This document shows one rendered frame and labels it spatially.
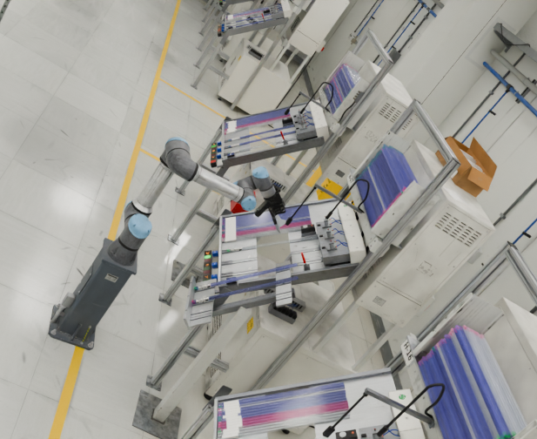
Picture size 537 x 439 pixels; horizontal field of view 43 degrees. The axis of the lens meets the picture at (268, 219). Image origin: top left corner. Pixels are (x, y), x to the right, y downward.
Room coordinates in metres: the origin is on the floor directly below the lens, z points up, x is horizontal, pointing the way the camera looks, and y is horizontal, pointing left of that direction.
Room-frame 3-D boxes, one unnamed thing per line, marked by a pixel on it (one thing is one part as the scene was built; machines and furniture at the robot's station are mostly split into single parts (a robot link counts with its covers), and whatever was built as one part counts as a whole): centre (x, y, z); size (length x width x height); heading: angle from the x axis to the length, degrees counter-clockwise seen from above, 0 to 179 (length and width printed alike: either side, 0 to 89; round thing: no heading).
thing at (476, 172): (3.59, -0.64, 1.82); 0.68 x 0.30 x 0.20; 20
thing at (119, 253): (2.88, 0.48, 0.60); 0.15 x 0.15 x 0.10
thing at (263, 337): (3.48, -0.49, 0.31); 0.70 x 0.65 x 0.62; 20
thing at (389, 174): (3.38, -0.39, 1.52); 0.51 x 0.13 x 0.27; 20
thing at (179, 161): (2.97, 0.32, 1.13); 0.49 x 0.11 x 0.12; 118
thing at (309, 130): (4.76, 0.18, 0.66); 1.01 x 0.73 x 1.31; 110
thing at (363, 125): (4.85, -0.01, 0.95); 1.35 x 0.82 x 1.90; 110
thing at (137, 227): (2.89, 0.48, 0.72); 0.13 x 0.12 x 0.14; 28
